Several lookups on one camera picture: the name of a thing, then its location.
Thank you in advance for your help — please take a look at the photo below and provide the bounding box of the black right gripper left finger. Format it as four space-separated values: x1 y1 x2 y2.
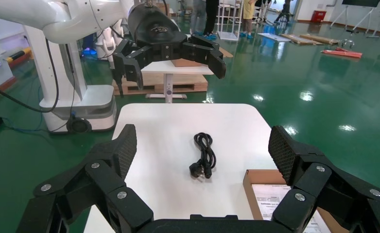
16 124 154 233

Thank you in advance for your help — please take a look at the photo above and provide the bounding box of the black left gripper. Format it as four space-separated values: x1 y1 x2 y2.
112 3 226 98

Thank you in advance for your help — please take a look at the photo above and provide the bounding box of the red box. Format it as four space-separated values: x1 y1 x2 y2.
311 10 328 23

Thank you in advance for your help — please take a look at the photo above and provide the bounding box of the brown cardboard box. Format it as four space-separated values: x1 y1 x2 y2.
243 169 350 233

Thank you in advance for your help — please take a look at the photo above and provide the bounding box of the printed white paper sheet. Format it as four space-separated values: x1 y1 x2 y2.
252 183 330 233

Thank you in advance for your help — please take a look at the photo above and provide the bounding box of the white flat board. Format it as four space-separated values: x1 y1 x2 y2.
258 32 291 43

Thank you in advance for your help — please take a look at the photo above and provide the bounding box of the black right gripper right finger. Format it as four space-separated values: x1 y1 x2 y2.
268 125 380 233

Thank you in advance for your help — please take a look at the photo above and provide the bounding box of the person in yellow shirt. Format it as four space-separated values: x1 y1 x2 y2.
240 0 258 39

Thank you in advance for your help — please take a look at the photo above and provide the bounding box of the white wheeled robot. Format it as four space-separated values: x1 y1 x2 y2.
24 25 117 134

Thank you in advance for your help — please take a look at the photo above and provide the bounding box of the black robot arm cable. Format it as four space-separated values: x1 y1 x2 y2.
0 38 60 114

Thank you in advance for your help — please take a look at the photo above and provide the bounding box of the flat brown cardboard piece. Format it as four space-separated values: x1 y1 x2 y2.
171 47 234 68

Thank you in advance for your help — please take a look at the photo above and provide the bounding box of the wooden plank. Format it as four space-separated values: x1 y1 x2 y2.
279 33 323 46
299 33 340 45

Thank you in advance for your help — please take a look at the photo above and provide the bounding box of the white table with leg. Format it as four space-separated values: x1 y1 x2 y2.
141 59 215 104

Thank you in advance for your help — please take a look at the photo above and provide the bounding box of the black power cable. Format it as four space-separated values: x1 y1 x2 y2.
189 132 217 180

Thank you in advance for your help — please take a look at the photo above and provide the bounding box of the yellow black striped bumper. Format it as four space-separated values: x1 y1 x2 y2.
4 47 33 63

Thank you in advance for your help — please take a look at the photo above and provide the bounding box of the person in grey jeans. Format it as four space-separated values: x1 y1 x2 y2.
190 0 207 35

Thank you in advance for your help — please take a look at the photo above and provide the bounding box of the white metal rack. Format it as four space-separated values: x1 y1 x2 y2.
216 0 243 41

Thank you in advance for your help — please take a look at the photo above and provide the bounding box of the person in black trousers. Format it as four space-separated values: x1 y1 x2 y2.
204 0 220 41

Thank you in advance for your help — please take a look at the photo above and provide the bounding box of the red flat package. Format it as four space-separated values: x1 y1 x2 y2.
321 47 363 60

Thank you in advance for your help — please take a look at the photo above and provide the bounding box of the white easel stand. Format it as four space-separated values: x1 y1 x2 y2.
330 0 380 38

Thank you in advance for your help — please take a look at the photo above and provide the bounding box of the wooden pallet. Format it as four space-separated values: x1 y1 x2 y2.
112 72 209 96

